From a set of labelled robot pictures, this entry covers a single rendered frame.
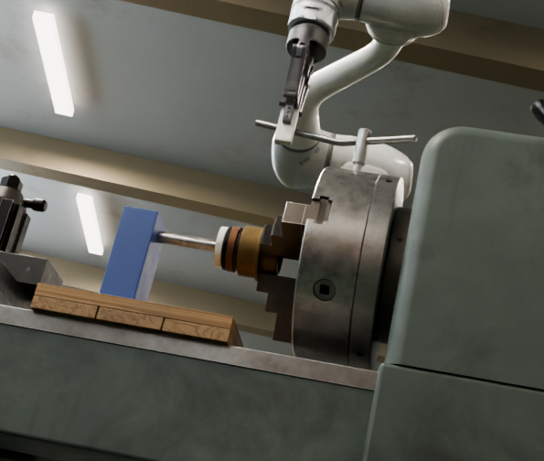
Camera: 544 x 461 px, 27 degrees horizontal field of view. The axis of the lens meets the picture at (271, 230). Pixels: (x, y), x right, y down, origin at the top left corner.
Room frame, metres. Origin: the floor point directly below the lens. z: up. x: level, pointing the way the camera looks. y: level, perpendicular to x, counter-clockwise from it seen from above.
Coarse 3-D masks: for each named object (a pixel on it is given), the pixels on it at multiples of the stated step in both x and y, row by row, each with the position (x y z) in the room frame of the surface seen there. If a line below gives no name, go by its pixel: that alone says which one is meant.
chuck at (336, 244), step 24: (336, 168) 1.64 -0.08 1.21; (336, 192) 1.59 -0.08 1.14; (360, 192) 1.58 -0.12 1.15; (336, 216) 1.57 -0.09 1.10; (360, 216) 1.57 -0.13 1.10; (312, 240) 1.58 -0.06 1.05; (336, 240) 1.57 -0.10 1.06; (360, 240) 1.57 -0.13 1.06; (312, 264) 1.59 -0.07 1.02; (336, 264) 1.58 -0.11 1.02; (312, 288) 1.61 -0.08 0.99; (336, 288) 1.60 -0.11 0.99; (312, 312) 1.63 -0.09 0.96; (336, 312) 1.62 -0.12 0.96; (312, 336) 1.67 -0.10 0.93; (336, 336) 1.66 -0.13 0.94; (336, 360) 1.73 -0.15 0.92
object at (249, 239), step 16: (224, 240) 1.73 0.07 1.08; (240, 240) 1.72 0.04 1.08; (256, 240) 1.71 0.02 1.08; (224, 256) 1.74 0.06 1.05; (240, 256) 1.72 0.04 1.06; (256, 256) 1.71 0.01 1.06; (272, 256) 1.72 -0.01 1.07; (240, 272) 1.75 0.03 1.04; (256, 272) 1.73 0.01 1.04; (272, 272) 1.74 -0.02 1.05
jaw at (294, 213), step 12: (288, 204) 1.61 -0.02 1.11; (300, 204) 1.61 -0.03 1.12; (312, 204) 1.59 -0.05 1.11; (324, 204) 1.59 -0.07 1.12; (276, 216) 1.66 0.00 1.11; (288, 216) 1.61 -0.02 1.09; (300, 216) 1.61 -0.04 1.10; (312, 216) 1.59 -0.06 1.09; (324, 216) 1.59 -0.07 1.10; (264, 228) 1.69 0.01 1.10; (276, 228) 1.66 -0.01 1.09; (288, 228) 1.62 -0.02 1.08; (300, 228) 1.61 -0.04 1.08; (264, 240) 1.69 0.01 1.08; (276, 240) 1.67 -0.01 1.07; (288, 240) 1.66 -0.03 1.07; (300, 240) 1.65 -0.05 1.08; (264, 252) 1.71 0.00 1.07; (276, 252) 1.70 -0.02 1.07; (288, 252) 1.69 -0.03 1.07
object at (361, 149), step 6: (360, 132) 1.70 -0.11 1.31; (366, 132) 1.69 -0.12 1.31; (360, 138) 1.70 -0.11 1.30; (366, 138) 1.70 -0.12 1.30; (360, 144) 1.70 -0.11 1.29; (366, 144) 1.70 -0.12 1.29; (360, 150) 1.70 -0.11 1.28; (366, 150) 1.70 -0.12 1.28; (354, 156) 1.70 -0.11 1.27; (360, 156) 1.70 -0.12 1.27; (366, 156) 1.70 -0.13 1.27; (354, 162) 1.71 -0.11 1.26; (360, 162) 1.70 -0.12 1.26; (354, 168) 1.71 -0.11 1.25; (360, 168) 1.71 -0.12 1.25
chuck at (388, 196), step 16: (384, 176) 1.63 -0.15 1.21; (384, 192) 1.58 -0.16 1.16; (400, 192) 1.66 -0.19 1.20; (384, 208) 1.57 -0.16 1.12; (368, 224) 1.57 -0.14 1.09; (384, 224) 1.56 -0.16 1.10; (368, 240) 1.56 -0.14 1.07; (384, 240) 1.56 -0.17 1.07; (368, 256) 1.57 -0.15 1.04; (384, 256) 1.57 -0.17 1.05; (368, 272) 1.57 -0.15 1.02; (368, 288) 1.58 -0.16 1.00; (368, 304) 1.60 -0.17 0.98; (352, 320) 1.62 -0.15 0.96; (368, 320) 1.61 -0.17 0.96; (352, 336) 1.65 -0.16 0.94; (368, 336) 1.64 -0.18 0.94; (352, 352) 1.68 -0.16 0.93; (368, 352) 1.67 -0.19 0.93; (368, 368) 1.73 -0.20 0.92
